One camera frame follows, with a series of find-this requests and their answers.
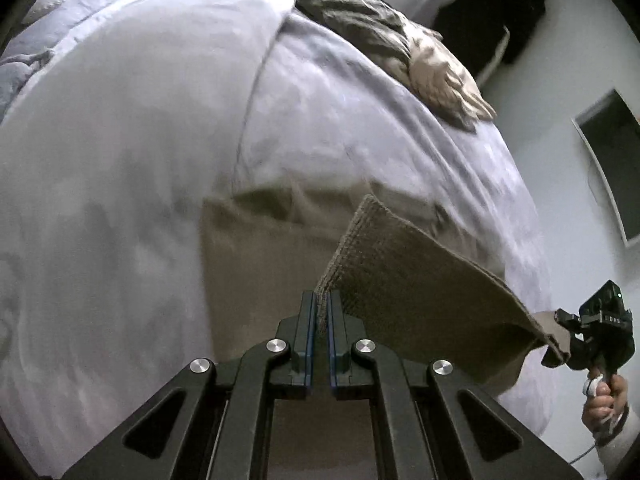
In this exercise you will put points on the lavender quilted comforter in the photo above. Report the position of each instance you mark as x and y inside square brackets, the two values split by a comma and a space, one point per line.
[30, 60]

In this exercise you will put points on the pale lavender plain sheet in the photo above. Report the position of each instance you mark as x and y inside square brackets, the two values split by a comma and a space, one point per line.
[125, 160]

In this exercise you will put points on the dark brown garment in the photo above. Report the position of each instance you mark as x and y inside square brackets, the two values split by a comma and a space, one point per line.
[360, 20]

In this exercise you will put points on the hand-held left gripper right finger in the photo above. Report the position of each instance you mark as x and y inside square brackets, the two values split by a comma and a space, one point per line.
[331, 345]

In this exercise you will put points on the person's right hand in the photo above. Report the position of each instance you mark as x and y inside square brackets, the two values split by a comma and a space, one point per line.
[602, 405]

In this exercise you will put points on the lilac embossed bedspread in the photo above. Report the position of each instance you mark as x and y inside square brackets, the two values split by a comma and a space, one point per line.
[350, 125]

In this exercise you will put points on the olive brown towel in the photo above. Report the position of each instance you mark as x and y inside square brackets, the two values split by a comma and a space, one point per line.
[410, 290]

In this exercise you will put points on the cream striped garment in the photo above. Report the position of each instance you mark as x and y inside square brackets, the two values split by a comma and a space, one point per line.
[440, 75]

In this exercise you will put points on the white framed dark panel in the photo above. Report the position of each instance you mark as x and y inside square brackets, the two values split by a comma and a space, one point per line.
[615, 150]

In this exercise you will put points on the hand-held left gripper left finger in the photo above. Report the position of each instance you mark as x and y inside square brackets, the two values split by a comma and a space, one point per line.
[310, 345]

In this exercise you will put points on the dark hanging clothes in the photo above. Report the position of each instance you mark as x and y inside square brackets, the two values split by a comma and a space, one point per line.
[480, 30]

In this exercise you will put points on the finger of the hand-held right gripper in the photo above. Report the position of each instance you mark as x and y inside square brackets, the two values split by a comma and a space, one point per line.
[567, 319]
[555, 358]

